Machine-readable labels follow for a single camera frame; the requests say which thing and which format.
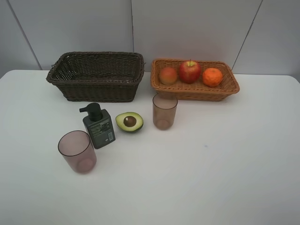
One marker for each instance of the red yellow apple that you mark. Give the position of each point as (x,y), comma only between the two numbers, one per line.
(189,71)

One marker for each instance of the orange mandarin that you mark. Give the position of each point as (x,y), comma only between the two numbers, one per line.
(212,77)

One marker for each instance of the orange wicker basket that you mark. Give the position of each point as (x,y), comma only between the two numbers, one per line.
(198,90)

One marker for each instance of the round peach-coloured bun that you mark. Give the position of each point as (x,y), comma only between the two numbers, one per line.
(168,76)

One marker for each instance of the dark green pump bottle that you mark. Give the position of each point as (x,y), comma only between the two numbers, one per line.
(98,124)

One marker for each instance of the halved avocado with pit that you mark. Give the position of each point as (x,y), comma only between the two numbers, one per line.
(129,122)

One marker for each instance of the purple translucent cup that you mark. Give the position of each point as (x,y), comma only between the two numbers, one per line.
(77,149)

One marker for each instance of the dark brown wicker basket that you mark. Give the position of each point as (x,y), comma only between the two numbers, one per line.
(98,76)

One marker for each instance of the brown translucent cup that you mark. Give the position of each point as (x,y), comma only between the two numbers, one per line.
(164,110)

